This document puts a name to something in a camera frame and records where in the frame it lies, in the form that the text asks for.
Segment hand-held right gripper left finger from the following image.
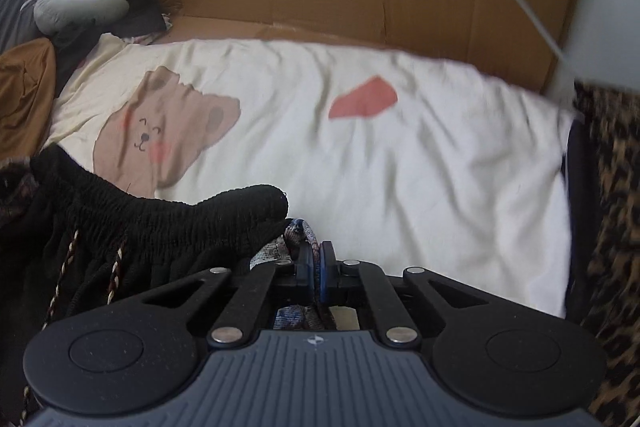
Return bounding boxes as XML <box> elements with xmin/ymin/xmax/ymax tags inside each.
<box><xmin>125</xmin><ymin>243</ymin><xmax>317</xmax><ymax>348</ymax></box>

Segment leopard print cloth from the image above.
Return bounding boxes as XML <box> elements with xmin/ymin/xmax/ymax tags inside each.
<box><xmin>572</xmin><ymin>82</ymin><xmax>640</xmax><ymax>427</ymax></box>

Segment bear print bed sheet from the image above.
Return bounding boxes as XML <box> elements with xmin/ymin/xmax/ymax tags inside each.
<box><xmin>50</xmin><ymin>34</ymin><xmax>576</xmax><ymax>318</ymax></box>

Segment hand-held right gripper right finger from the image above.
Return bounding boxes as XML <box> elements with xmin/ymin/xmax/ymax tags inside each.
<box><xmin>319</xmin><ymin>241</ymin><xmax>493</xmax><ymax>348</ymax></box>

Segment brown garment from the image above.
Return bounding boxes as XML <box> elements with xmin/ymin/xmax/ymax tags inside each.
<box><xmin>0</xmin><ymin>39</ymin><xmax>57</xmax><ymax>158</ymax></box>

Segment dark blue cloth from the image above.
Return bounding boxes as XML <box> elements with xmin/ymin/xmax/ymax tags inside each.
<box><xmin>562</xmin><ymin>119</ymin><xmax>601</xmax><ymax>323</ymax></box>

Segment grey neck pillow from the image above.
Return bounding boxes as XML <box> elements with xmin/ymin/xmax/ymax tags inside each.
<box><xmin>32</xmin><ymin>0</ymin><xmax>133</xmax><ymax>35</ymax></box>

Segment black drawstring pants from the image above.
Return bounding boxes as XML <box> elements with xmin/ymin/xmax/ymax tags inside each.
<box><xmin>0</xmin><ymin>144</ymin><xmax>321</xmax><ymax>423</ymax></box>

